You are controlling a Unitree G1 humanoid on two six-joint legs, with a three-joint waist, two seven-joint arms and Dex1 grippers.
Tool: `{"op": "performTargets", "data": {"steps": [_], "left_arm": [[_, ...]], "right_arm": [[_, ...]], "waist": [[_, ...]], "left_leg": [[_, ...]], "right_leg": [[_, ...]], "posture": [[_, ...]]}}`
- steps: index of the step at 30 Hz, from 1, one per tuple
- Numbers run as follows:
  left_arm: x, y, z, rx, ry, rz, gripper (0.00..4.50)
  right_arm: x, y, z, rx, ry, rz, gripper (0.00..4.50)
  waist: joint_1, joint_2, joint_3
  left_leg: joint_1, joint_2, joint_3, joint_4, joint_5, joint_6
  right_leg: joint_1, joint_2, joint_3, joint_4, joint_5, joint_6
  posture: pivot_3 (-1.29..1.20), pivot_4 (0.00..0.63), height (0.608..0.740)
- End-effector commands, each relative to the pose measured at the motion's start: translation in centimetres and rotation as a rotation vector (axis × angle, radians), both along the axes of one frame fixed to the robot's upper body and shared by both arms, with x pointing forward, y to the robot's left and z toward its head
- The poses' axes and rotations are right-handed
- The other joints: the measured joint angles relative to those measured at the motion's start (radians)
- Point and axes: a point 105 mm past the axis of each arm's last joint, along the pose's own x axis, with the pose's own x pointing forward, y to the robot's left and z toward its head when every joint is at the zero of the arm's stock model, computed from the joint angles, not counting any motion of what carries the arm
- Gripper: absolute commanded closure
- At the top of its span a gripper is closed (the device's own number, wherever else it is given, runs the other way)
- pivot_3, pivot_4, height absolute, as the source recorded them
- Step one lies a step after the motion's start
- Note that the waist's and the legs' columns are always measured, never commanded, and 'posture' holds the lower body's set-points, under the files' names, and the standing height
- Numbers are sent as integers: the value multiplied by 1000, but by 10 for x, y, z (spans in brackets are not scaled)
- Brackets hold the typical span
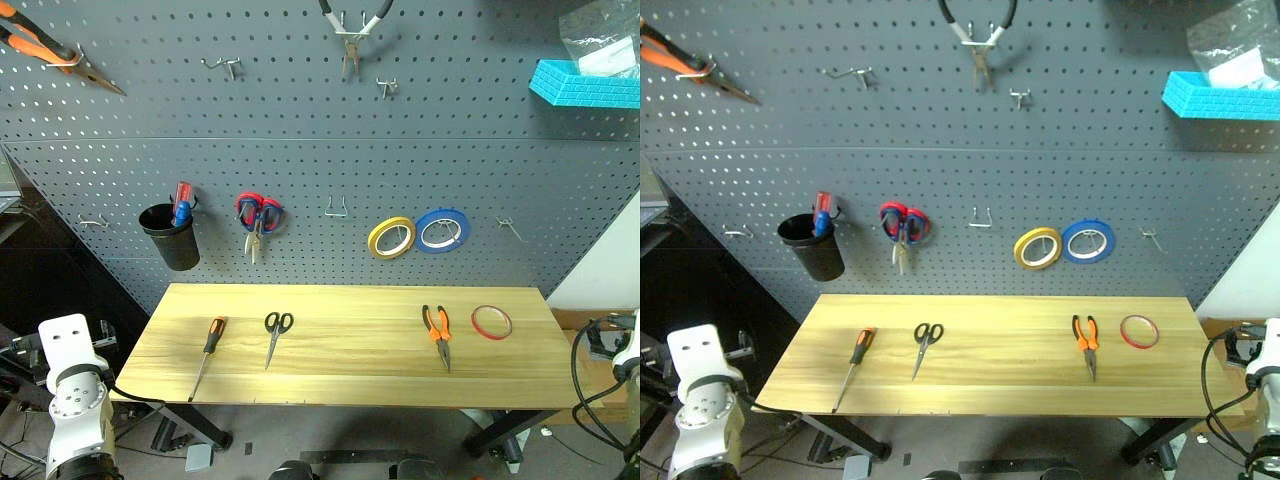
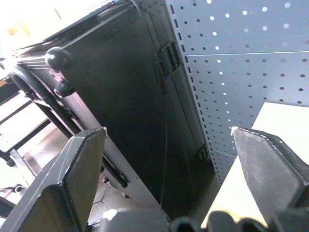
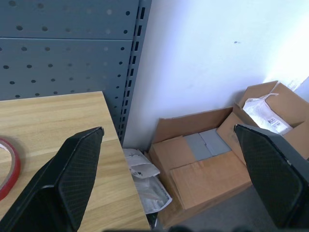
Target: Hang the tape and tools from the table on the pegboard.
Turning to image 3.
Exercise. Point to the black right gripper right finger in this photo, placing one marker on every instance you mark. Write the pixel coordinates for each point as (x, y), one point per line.
(270, 174)

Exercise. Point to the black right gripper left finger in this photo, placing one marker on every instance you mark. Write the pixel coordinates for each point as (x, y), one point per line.
(60, 183)

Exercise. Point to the grey pegboard shelf panel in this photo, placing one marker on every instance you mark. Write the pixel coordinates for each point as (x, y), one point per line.
(70, 55)

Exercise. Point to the red adhesive tape roll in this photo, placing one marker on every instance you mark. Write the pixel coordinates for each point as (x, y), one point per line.
(10, 166)

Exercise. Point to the white plastic bag with label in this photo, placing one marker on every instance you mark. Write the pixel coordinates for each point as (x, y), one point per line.
(263, 113)

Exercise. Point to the small open cardboard box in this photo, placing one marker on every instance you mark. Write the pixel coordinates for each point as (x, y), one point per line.
(282, 108)

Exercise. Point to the grey metal parts in box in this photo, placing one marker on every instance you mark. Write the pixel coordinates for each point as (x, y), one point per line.
(205, 146)

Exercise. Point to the large open cardboard box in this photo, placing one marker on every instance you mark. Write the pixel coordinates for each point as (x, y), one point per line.
(193, 166)

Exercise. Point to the white printed mailer bag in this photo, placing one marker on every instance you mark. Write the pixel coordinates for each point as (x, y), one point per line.
(138, 162)

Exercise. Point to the white plastic bags on floor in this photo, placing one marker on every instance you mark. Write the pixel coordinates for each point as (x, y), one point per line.
(150, 193)

